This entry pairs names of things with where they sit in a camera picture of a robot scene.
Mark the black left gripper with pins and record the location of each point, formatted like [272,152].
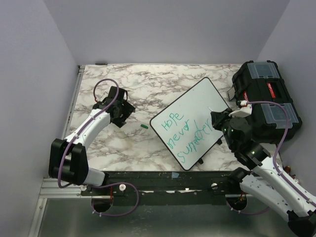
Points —
[128,110]

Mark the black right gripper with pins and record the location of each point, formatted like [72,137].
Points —
[218,117]

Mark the white whiteboard black frame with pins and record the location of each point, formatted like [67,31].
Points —
[185,125]

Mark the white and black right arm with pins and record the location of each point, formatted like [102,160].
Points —
[265,179]

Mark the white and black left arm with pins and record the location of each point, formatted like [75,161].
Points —
[68,157]

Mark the black plastic toolbox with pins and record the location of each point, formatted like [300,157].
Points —
[262,81]

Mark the copper metal connector fitting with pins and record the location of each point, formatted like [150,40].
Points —
[287,169]

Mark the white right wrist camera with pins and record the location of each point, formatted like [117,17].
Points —
[244,110]

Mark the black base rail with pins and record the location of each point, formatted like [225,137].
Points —
[168,187]

